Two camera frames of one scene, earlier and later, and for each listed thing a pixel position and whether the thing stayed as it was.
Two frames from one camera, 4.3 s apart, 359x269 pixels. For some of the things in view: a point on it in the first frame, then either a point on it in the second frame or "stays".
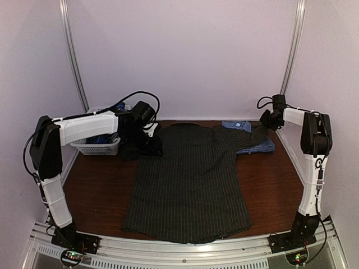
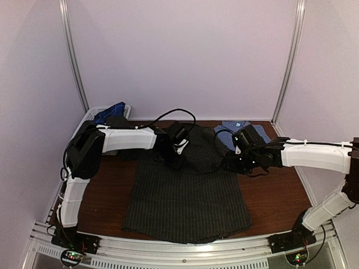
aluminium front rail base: [42, 253] stays
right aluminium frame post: [299, 24] stays
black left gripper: [152, 149] → [176, 165]
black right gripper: [264, 119] → [230, 165]
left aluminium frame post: [63, 10] stays
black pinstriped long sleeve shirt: [192, 193] stays
